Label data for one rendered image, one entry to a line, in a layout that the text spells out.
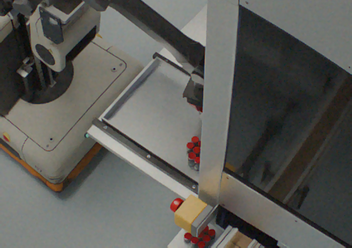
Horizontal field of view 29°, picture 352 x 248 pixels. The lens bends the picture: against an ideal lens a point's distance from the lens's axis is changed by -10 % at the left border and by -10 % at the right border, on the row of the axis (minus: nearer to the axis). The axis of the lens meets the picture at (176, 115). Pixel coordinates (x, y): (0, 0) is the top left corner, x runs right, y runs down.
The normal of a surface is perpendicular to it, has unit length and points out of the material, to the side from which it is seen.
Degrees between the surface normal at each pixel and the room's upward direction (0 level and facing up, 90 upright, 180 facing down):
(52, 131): 0
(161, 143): 0
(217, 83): 90
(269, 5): 90
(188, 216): 0
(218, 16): 90
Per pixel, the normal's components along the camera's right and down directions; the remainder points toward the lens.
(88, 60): 0.00, -0.51
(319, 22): -0.60, 0.69
